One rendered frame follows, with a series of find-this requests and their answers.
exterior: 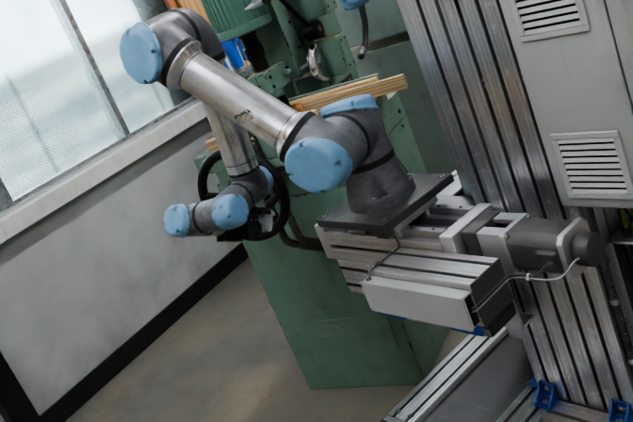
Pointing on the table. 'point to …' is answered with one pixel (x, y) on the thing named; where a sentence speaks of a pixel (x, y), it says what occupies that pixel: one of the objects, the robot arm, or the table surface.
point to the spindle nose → (254, 52)
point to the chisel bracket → (271, 78)
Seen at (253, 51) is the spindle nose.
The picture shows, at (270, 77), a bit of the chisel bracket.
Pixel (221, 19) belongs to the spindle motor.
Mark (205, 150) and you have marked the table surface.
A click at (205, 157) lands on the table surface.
